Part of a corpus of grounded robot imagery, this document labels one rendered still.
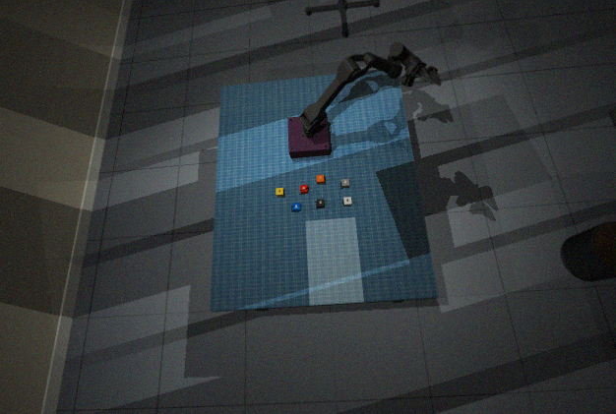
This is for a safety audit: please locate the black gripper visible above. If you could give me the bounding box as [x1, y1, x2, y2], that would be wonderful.
[405, 54, 441, 85]

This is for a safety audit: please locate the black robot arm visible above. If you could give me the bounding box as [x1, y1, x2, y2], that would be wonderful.
[299, 42, 415, 137]

